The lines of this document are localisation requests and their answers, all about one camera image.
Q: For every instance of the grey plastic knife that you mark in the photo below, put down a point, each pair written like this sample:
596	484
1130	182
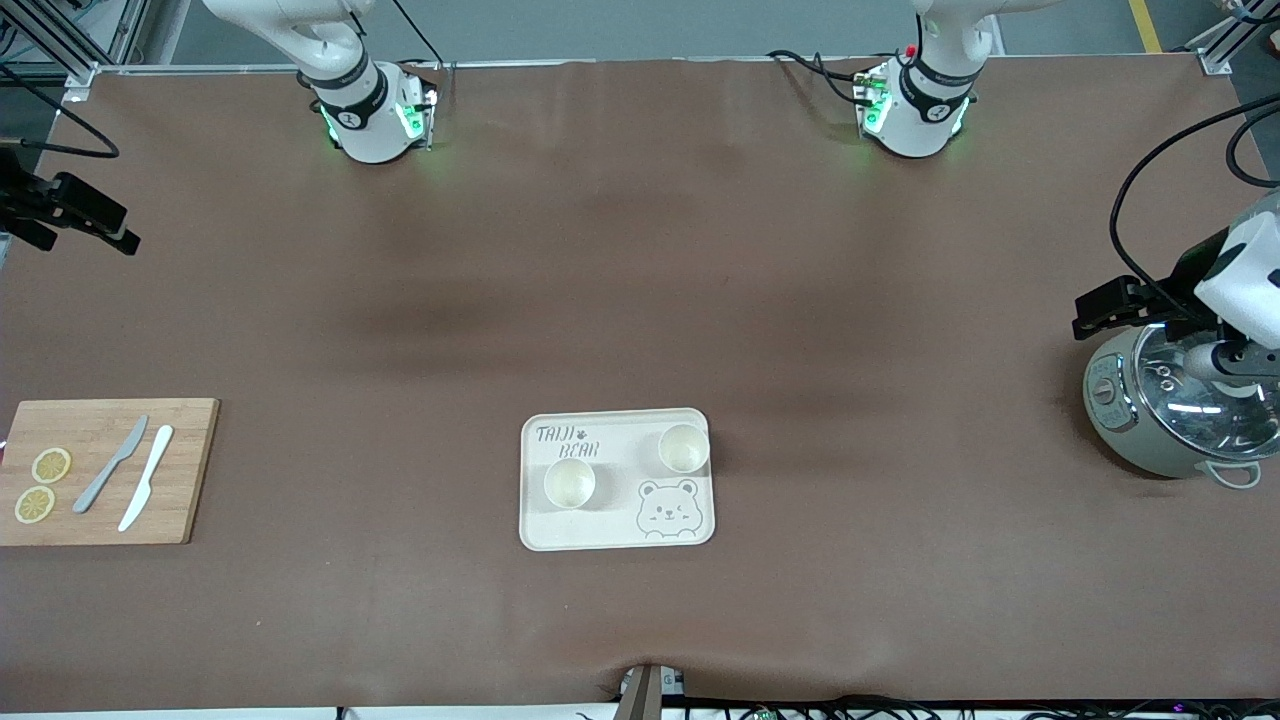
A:
112	462

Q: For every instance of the grey cooking pot glass lid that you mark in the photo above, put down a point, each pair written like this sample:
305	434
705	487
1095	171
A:
1120	420

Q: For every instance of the white plastic knife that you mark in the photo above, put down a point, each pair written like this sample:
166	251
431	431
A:
147	478

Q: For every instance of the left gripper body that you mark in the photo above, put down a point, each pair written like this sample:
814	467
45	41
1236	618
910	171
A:
1181	279

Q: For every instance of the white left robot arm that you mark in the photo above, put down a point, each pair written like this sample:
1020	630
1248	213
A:
915	125

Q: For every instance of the lemon slice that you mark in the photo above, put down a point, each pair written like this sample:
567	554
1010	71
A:
51	465
35	504

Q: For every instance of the cream bear print tray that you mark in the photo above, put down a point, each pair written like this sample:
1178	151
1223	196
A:
620	520

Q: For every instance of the white IKEA cup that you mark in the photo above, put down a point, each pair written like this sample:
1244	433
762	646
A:
684	448
569	485

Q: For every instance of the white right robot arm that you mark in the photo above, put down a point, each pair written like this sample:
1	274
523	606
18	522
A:
370	130

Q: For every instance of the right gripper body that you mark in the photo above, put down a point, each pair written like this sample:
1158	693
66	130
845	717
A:
20	196

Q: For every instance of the brown table mat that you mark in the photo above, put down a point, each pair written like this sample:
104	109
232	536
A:
640	250

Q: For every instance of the bamboo cutting board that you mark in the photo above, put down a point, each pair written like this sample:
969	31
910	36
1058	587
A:
190	470

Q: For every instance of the aluminium frame post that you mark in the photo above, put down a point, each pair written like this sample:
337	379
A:
78	85
1215	60

